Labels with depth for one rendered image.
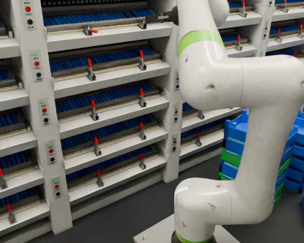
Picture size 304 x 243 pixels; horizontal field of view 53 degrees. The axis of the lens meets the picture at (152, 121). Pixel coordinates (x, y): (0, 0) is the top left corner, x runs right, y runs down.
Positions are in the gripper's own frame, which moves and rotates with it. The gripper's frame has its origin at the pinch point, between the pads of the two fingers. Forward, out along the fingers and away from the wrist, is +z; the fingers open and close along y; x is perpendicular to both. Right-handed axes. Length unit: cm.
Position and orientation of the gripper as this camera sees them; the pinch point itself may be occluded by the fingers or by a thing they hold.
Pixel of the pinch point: (152, 19)
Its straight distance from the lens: 136.4
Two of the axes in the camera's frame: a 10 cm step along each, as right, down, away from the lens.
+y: 8.1, -2.6, 5.3
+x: -1.1, -9.5, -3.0
